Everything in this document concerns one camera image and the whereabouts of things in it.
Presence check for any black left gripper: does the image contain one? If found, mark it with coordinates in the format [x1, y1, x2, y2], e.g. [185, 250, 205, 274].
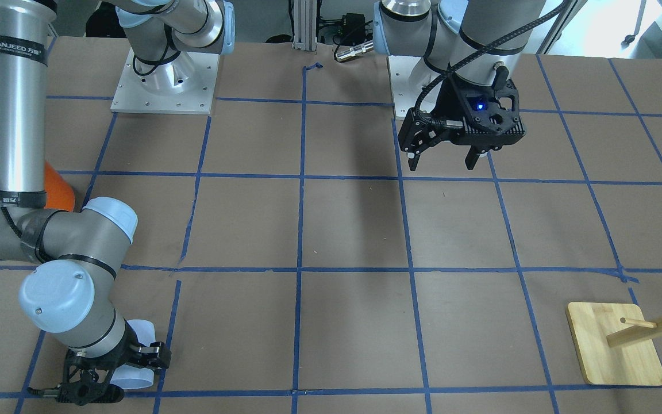
[397, 74, 490, 172]

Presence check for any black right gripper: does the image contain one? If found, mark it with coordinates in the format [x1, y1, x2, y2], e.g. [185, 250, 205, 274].
[26, 323, 172, 404]

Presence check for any light blue plastic cup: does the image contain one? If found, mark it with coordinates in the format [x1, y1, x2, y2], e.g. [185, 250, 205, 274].
[110, 319, 156, 390]

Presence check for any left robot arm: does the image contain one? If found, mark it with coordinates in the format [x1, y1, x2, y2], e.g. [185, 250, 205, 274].
[372, 1, 552, 170]

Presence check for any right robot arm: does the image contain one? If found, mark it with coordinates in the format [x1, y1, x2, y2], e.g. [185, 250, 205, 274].
[0, 1, 171, 406]

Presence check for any wooden cup rack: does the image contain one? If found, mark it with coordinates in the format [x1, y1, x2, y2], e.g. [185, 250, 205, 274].
[563, 301, 662, 387]

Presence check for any orange can with silver lid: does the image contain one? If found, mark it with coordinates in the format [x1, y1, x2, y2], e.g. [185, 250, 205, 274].
[0, 160, 76, 211]

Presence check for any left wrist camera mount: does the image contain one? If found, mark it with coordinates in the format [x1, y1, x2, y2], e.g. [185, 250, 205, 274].
[452, 67, 526, 151]

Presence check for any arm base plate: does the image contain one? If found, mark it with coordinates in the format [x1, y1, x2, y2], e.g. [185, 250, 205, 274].
[110, 51, 220, 115]
[388, 56, 438, 121]

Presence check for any aluminium frame post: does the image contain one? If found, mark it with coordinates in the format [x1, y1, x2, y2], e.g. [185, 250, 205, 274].
[288, 0, 320, 53]

